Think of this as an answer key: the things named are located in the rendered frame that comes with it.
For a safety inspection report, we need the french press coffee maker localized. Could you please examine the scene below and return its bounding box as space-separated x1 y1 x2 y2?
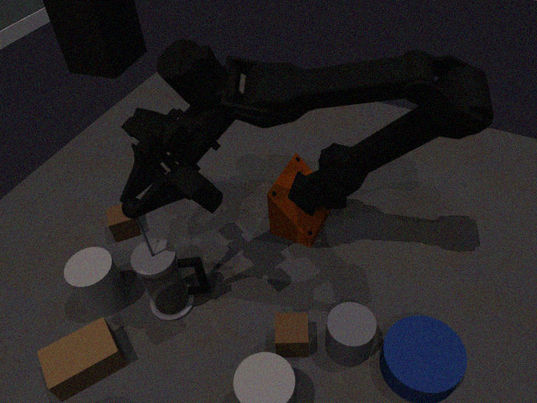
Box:
122 197 210 322

